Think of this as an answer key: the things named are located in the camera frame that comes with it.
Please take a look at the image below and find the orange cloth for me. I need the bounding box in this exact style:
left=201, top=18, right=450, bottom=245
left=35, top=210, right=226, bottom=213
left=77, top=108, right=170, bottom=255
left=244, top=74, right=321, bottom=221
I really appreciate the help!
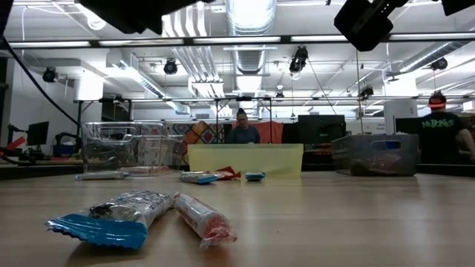
left=232, top=121, right=285, bottom=145

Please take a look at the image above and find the blue box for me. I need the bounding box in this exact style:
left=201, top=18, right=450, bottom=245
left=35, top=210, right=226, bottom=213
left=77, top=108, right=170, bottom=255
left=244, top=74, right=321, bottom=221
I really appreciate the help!
left=53, top=144, right=75, bottom=156

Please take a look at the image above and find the silver ventilation duct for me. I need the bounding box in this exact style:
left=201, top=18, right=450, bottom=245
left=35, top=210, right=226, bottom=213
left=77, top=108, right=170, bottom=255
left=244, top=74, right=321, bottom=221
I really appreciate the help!
left=226, top=0, right=278, bottom=75

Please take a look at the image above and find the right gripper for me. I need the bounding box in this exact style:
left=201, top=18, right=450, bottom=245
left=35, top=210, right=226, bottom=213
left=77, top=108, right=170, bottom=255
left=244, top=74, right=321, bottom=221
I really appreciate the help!
left=333, top=0, right=409, bottom=53

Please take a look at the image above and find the grey plastic bin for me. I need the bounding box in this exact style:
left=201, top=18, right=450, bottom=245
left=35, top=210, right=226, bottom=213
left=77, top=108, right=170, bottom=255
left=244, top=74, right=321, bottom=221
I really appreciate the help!
left=331, top=133, right=419, bottom=177

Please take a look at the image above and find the person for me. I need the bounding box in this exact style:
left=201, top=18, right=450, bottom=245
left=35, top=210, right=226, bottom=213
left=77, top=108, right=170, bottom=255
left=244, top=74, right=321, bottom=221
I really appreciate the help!
left=224, top=107, right=261, bottom=145
left=417, top=90, right=475, bottom=166

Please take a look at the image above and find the red object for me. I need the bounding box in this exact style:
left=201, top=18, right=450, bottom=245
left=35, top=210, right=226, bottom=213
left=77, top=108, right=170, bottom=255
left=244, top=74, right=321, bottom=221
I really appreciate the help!
left=3, top=136, right=29, bottom=151

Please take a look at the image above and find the small black monitor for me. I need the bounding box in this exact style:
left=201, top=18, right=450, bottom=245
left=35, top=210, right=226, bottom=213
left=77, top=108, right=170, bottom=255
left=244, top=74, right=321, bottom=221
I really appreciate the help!
left=26, top=121, right=50, bottom=147

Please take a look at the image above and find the clear plastic bin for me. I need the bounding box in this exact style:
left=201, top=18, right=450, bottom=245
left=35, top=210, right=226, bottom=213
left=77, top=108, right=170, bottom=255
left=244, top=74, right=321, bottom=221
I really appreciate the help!
left=80, top=121, right=186, bottom=177

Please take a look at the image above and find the large black monitor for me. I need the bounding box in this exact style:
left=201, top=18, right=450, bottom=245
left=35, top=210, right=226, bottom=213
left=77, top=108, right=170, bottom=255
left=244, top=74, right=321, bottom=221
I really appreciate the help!
left=298, top=114, right=347, bottom=145

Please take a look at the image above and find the yellow plastic bin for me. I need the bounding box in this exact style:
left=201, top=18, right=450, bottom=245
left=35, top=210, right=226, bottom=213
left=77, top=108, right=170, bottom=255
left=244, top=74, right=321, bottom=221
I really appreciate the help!
left=187, top=143, right=304, bottom=178

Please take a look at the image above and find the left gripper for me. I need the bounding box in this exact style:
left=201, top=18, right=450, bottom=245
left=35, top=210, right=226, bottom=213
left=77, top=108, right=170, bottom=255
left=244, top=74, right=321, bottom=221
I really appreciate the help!
left=76, top=0, right=209, bottom=36

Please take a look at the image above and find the black hanging arm cable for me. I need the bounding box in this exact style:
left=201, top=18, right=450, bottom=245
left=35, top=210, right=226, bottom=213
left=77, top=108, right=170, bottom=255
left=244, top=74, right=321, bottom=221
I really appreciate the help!
left=0, top=36, right=82, bottom=127

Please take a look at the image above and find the black partition panel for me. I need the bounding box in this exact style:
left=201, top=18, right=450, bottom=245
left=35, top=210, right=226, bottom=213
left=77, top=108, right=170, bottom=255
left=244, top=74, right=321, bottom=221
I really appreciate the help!
left=395, top=116, right=424, bottom=135

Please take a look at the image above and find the colourful patterned quilt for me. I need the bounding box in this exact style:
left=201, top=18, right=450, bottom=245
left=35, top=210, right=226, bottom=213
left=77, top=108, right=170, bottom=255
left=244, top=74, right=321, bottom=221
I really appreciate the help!
left=168, top=120, right=227, bottom=145

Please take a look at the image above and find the white pillar cabinet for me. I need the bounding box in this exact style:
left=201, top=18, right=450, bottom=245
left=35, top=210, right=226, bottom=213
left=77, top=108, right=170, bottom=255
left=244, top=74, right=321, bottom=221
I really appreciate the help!
left=383, top=99, right=419, bottom=135

